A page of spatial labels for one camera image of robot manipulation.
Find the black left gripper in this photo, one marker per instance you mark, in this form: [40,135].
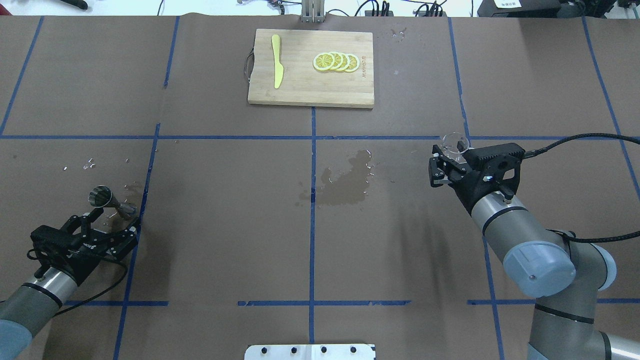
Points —
[78,256]

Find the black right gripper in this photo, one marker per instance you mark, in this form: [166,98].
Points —
[468,191]

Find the clear glass cup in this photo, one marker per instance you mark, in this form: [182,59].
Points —
[454,145]

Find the steel jigger measuring cup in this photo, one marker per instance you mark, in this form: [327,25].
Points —
[103,197]

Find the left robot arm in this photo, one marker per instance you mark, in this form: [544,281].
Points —
[26,312]

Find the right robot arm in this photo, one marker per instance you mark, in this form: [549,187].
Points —
[562,272]

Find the lemon slice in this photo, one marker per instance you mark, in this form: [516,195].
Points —
[353,63]
[345,62]
[323,61]
[338,60]

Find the front lemon slice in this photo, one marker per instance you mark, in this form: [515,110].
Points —
[323,61]

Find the wooden cutting board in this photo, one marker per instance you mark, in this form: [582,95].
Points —
[302,84]

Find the black box with label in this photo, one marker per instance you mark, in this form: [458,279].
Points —
[519,8]

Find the yellow plastic knife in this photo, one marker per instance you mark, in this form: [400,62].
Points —
[276,43]

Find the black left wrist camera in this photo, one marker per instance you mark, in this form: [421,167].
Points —
[49,242]

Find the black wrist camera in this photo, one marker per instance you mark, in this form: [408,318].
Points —
[478,158]
[49,242]

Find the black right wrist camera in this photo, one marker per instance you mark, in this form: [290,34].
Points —
[478,158]

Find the aluminium frame post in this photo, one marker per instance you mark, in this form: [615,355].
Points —
[312,11]

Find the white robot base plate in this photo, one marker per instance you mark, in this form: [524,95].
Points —
[327,351]

